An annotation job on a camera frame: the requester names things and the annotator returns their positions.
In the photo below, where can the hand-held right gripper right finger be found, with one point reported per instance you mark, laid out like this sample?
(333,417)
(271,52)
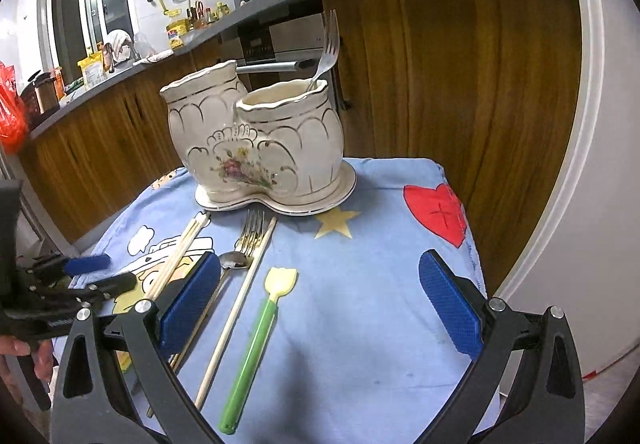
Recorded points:
(450,304)

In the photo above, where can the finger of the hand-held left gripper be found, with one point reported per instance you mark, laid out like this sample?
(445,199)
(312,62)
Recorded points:
(87,264)
(115,285)

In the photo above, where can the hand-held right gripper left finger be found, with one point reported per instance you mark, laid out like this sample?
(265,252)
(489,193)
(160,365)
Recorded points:
(190,304)

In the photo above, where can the gold fork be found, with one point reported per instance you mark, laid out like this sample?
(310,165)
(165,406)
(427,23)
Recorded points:
(251,229)

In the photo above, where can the floral ceramic utensil holder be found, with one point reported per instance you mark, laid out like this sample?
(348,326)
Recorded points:
(280,138)

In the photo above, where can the person's left hand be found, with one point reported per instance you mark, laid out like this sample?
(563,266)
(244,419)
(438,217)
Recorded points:
(42,364)

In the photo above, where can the silver spoon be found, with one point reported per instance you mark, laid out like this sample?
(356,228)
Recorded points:
(235,260)

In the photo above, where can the blue cartoon printed cloth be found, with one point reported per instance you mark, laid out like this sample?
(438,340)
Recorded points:
(360,284)

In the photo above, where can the red plastic bag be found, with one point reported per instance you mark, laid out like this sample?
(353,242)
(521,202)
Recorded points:
(10,113)

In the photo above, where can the dark brown jar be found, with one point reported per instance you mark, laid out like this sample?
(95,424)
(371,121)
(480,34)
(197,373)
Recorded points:
(42,92)

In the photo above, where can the gold-rimmed white ceramic saucer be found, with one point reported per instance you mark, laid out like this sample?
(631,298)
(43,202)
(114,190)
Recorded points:
(325,196)

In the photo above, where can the yellow food packet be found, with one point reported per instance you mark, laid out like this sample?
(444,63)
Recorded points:
(176,31)
(91,69)

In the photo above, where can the white cloth bundle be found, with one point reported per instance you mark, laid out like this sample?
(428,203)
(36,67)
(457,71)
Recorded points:
(120,43)

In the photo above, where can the black built-in oven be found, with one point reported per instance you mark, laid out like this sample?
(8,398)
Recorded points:
(257,46)

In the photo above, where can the row of sauce bottles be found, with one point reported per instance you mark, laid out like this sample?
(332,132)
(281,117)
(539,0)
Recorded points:
(207,16)

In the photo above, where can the silver fork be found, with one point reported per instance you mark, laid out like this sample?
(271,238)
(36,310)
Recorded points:
(327,53)

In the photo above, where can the white door frame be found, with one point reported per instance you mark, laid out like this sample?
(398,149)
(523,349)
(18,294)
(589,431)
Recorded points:
(590,173)

